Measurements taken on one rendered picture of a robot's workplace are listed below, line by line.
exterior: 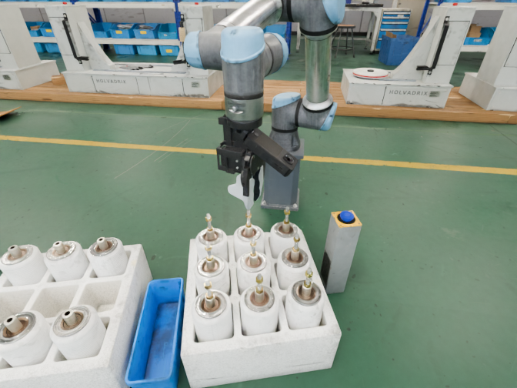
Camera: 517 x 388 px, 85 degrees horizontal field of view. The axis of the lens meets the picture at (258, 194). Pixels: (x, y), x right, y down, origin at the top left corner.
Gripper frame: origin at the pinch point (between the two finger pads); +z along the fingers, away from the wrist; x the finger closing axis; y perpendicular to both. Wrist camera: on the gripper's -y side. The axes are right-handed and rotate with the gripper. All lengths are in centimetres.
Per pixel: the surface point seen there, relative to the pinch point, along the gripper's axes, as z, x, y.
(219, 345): 28.4, 20.9, -0.3
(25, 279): 27, 28, 60
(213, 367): 36.0, 23.1, 0.8
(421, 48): -5, -243, -37
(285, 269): 22.1, -1.7, -8.2
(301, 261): 21.0, -5.6, -11.7
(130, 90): 34, -156, 205
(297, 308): 22.0, 8.2, -15.0
